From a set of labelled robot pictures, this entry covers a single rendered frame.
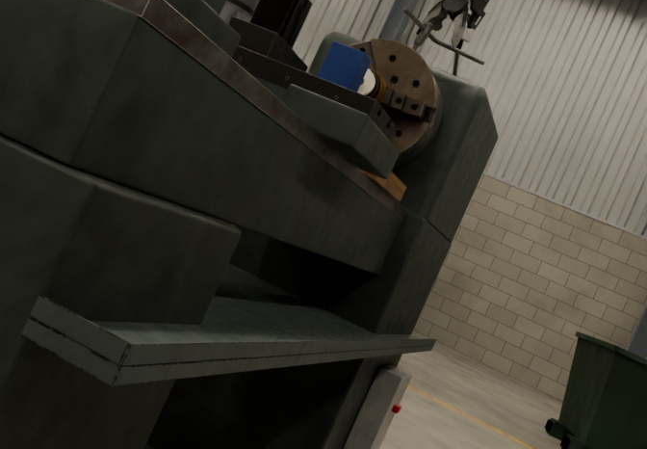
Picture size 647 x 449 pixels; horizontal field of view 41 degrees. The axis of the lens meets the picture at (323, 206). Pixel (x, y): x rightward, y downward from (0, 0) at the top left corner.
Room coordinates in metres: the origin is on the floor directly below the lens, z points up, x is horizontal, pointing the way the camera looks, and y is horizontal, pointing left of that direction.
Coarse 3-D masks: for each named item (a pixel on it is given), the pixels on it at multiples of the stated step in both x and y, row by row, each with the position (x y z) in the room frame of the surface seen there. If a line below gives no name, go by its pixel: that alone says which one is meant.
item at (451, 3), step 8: (448, 0) 2.21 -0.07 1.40; (456, 0) 2.19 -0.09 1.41; (464, 0) 2.17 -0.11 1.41; (472, 0) 2.18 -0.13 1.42; (480, 0) 2.21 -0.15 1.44; (488, 0) 2.23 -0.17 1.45; (448, 8) 2.20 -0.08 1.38; (456, 8) 2.18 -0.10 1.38; (472, 8) 2.19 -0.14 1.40; (480, 8) 2.20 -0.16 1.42; (472, 16) 2.21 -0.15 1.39; (472, 24) 2.21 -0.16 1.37
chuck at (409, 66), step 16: (384, 48) 2.16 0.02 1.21; (400, 48) 2.15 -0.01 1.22; (384, 64) 2.15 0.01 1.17; (400, 64) 2.14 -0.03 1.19; (416, 64) 2.13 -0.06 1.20; (384, 80) 2.15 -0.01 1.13; (400, 80) 2.14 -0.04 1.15; (416, 80) 2.13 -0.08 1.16; (432, 80) 2.12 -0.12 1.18; (416, 96) 2.12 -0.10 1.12; (432, 96) 2.11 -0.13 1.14; (400, 128) 2.12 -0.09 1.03; (416, 128) 2.11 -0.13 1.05; (432, 128) 2.16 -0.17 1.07; (400, 144) 2.12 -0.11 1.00; (416, 144) 2.12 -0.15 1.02; (400, 160) 2.18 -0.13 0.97
